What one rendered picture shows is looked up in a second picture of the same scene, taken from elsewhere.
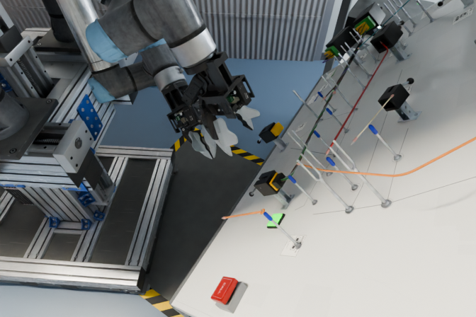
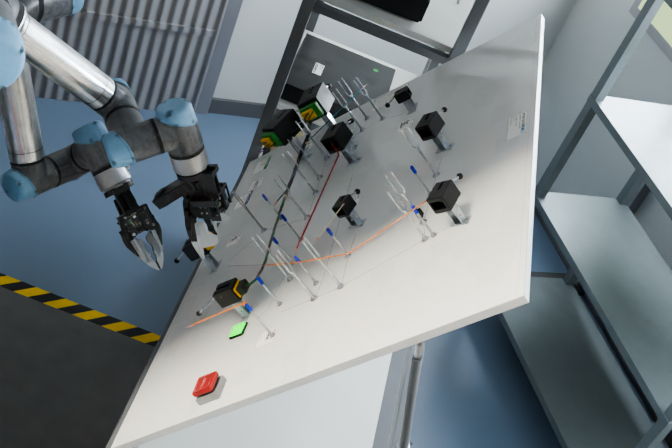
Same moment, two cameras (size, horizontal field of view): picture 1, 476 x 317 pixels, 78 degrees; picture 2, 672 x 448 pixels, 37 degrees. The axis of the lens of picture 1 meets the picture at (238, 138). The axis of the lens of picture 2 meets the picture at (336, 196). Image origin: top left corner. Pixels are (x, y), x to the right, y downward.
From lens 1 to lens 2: 164 cm
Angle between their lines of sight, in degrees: 28
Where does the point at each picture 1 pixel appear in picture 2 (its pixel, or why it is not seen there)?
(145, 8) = (168, 132)
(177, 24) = (190, 144)
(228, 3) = not seen: outside the picture
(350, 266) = (319, 326)
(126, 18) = (150, 137)
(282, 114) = not seen: hidden behind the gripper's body
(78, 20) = (23, 107)
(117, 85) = (45, 180)
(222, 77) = (215, 186)
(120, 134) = not seen: outside the picture
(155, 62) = (103, 158)
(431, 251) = (365, 300)
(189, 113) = (145, 216)
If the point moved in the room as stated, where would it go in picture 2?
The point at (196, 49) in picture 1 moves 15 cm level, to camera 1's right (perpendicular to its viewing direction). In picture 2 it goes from (199, 163) to (266, 166)
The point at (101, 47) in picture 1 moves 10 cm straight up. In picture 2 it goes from (121, 157) to (131, 118)
